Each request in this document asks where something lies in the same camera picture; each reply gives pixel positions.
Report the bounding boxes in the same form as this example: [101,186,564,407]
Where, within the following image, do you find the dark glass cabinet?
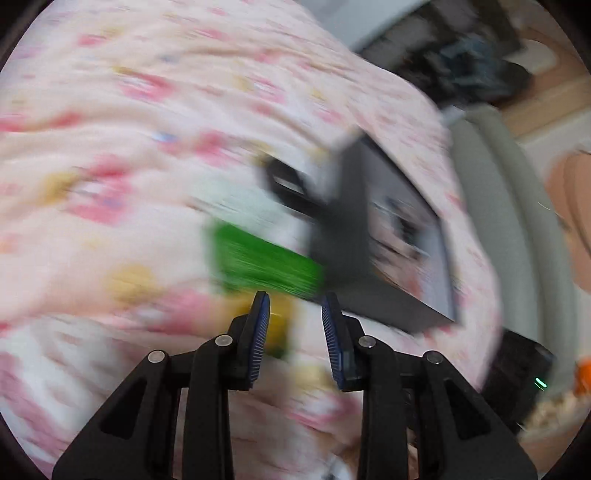
[360,0,532,108]

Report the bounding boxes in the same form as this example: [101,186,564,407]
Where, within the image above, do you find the dark grey box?
[308,136,465,334]

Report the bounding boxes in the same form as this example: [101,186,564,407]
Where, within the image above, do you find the grey padded headboard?
[445,108,575,418]

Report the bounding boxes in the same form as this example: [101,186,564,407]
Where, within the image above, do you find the pink printed blanket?
[0,0,504,480]

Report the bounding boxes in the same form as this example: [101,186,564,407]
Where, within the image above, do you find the black square frame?
[263,157,331,221]

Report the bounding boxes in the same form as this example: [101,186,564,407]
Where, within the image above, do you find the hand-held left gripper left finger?
[52,291,271,480]

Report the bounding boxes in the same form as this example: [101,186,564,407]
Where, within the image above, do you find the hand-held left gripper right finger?
[321,292,539,480]

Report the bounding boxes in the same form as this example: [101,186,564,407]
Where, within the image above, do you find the green yellow snack packet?
[210,220,326,361]

